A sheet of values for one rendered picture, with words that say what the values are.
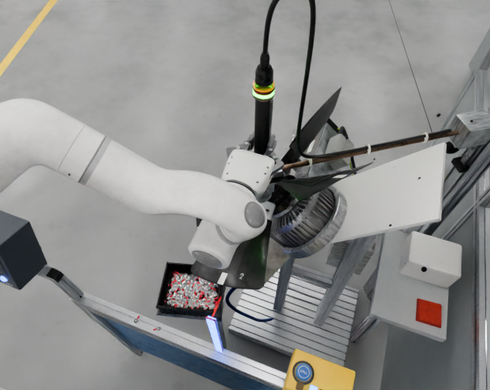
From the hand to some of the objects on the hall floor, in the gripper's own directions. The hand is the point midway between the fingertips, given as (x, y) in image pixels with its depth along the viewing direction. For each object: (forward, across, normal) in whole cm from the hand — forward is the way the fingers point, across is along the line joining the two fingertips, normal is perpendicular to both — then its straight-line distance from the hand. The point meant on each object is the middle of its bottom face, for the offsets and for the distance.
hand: (262, 141), depth 83 cm
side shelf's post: (+9, -55, +147) cm, 157 cm away
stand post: (+11, -33, +147) cm, 151 cm away
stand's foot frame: (+11, -20, +147) cm, 148 cm away
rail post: (-38, +54, +146) cm, 160 cm away
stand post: (+11, -10, +147) cm, 147 cm away
